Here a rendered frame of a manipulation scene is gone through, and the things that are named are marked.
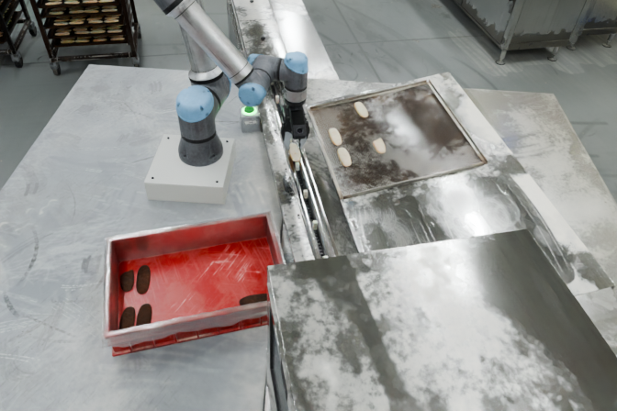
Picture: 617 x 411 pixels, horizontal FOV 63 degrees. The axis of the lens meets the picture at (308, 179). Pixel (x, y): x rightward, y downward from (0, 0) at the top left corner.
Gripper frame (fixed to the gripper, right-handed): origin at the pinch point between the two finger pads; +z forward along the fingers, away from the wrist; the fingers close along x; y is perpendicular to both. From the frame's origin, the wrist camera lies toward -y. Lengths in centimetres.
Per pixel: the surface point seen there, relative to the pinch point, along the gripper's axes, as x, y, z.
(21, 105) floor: 149, 178, 88
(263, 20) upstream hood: -3, 94, -3
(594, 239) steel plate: -89, -53, 7
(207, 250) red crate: 33.5, -35.6, 6.8
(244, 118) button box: 15.2, 20.6, 0.4
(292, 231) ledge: 7.7, -35.7, 3.0
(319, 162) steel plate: -9.4, -1.3, 7.1
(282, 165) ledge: 5.4, -5.3, 2.9
